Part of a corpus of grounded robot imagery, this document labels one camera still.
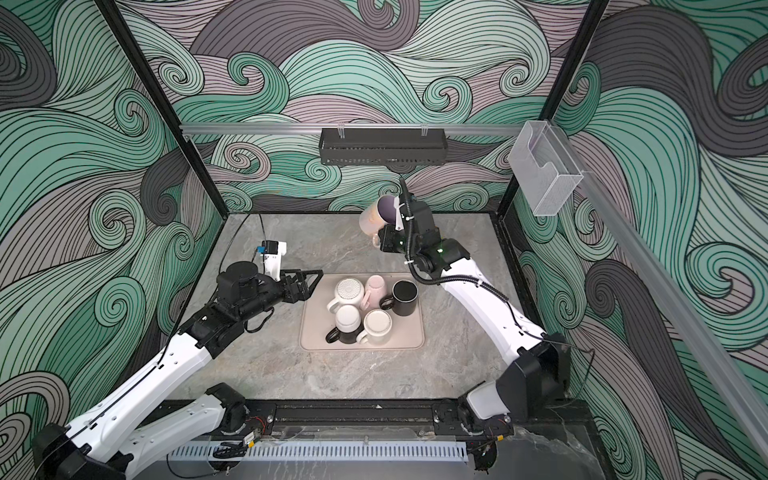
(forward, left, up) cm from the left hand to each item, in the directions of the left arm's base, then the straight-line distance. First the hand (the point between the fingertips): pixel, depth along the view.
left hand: (313, 271), depth 72 cm
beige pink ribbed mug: (+11, -15, +8) cm, 20 cm away
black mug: (+1, -24, -16) cm, 29 cm away
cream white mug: (-7, -16, -18) cm, 25 cm away
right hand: (+11, -17, +3) cm, 20 cm away
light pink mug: (+5, -16, -16) cm, 23 cm away
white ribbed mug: (+4, -7, -17) cm, 19 cm away
